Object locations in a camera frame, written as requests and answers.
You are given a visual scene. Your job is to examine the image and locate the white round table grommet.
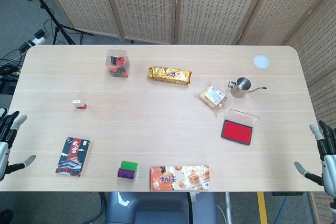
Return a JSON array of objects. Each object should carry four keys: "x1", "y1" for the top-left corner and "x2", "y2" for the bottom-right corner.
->
[{"x1": 253, "y1": 55, "x2": 270, "y2": 69}]

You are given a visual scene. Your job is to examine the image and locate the grey robot torso base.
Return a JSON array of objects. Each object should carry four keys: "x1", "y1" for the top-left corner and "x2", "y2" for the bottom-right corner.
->
[{"x1": 104, "y1": 191, "x2": 218, "y2": 224}]

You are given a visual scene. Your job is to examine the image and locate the clear box of red-black items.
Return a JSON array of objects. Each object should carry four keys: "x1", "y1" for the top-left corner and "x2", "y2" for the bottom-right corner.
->
[{"x1": 105, "y1": 49, "x2": 131, "y2": 79}]

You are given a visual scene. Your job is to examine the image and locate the red ink pad clear lid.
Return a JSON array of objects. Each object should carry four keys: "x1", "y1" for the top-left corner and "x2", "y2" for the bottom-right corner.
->
[{"x1": 220, "y1": 109, "x2": 260, "y2": 146}]

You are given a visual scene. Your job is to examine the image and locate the white power strip with plugs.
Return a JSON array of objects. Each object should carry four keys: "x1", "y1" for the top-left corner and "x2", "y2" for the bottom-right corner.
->
[{"x1": 19, "y1": 29, "x2": 47, "y2": 51}]

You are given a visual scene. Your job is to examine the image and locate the dark box with palace print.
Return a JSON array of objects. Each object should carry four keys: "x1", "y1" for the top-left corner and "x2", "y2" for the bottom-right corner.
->
[{"x1": 55, "y1": 136, "x2": 91, "y2": 177}]

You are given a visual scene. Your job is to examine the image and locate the green and purple toy block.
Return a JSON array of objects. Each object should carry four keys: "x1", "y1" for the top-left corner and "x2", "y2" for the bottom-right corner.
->
[{"x1": 117, "y1": 160, "x2": 139, "y2": 180}]

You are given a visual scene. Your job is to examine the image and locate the clear bag of biscuits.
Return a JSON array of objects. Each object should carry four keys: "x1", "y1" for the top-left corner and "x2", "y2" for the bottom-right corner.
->
[{"x1": 198, "y1": 85, "x2": 228, "y2": 116}]

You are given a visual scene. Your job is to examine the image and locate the black floor cable bundle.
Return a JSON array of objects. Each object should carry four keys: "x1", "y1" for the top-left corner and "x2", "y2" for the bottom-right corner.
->
[{"x1": 0, "y1": 48, "x2": 27, "y2": 94}]

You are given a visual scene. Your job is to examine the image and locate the black tripod stand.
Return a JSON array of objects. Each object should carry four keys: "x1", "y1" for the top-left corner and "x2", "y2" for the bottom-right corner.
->
[{"x1": 19, "y1": 0, "x2": 94, "y2": 46}]

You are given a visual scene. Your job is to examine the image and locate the orange egg roll snack package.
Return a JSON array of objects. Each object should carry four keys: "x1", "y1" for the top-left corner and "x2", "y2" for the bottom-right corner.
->
[{"x1": 150, "y1": 165, "x2": 211, "y2": 191}]

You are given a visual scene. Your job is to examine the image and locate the red and white block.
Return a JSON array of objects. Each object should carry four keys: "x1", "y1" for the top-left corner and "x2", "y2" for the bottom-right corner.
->
[{"x1": 72, "y1": 99, "x2": 88, "y2": 110}]

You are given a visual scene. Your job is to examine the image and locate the gold foil snack package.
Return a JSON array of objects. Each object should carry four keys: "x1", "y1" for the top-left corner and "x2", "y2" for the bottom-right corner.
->
[{"x1": 146, "y1": 66, "x2": 193, "y2": 86}]

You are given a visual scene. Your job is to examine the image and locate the blue cable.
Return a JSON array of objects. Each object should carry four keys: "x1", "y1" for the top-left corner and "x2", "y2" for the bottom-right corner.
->
[{"x1": 277, "y1": 195, "x2": 290, "y2": 224}]

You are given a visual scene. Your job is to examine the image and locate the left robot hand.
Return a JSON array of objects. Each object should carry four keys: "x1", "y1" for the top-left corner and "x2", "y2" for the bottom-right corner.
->
[{"x1": 0, "y1": 107, "x2": 37, "y2": 183}]

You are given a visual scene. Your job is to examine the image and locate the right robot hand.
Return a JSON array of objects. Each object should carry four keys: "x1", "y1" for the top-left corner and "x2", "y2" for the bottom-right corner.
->
[{"x1": 293, "y1": 120, "x2": 336, "y2": 205}]

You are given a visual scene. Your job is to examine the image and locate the steel long-spout pot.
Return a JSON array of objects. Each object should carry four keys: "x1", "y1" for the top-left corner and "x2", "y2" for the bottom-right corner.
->
[{"x1": 227, "y1": 77, "x2": 267, "y2": 99}]

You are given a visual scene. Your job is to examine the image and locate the metal table leg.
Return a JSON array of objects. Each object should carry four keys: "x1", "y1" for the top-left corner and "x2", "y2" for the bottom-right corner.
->
[{"x1": 225, "y1": 191, "x2": 232, "y2": 224}]

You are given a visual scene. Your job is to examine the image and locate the woven folding screen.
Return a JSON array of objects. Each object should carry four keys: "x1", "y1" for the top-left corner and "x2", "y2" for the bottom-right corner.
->
[{"x1": 36, "y1": 0, "x2": 336, "y2": 224}]

